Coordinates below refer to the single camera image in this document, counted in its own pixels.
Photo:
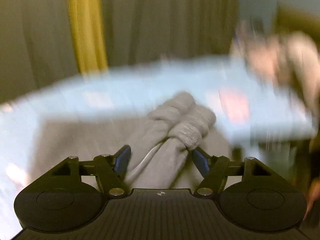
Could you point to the yellow curtain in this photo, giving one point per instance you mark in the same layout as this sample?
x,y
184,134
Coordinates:
x,y
88,35

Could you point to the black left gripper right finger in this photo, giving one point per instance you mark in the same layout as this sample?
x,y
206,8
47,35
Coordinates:
x,y
213,169

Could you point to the light blue patterned bedsheet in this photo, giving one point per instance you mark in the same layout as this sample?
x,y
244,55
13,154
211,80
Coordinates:
x,y
246,110

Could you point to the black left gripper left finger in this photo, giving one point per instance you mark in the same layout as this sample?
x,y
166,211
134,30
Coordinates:
x,y
110,171

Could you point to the pink plush toy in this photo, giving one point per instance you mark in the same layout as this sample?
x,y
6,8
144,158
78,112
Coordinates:
x,y
287,65

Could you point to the grey sweatpants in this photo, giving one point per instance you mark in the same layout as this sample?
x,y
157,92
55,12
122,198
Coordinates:
x,y
161,143

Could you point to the olive padded headboard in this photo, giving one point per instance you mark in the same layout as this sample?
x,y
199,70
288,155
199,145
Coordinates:
x,y
288,19

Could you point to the grey curtain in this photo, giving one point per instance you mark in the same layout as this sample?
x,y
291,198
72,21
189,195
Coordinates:
x,y
37,47

